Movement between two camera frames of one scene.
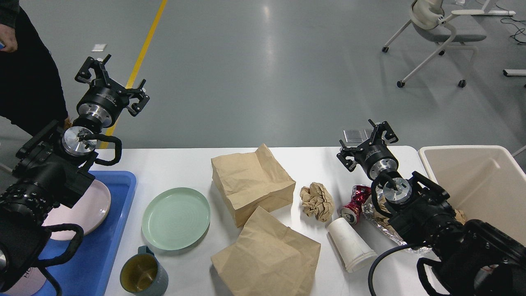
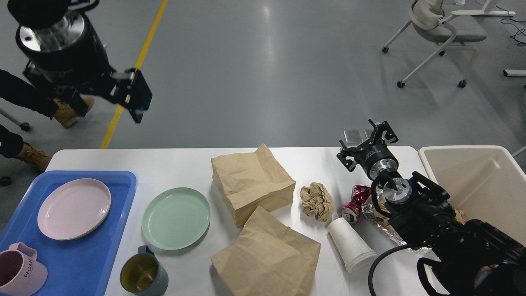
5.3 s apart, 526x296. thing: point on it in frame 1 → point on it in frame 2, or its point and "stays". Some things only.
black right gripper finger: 346,152 stays
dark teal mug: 142,274 stays
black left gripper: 100,102 → 66,60
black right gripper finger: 377,138 stays
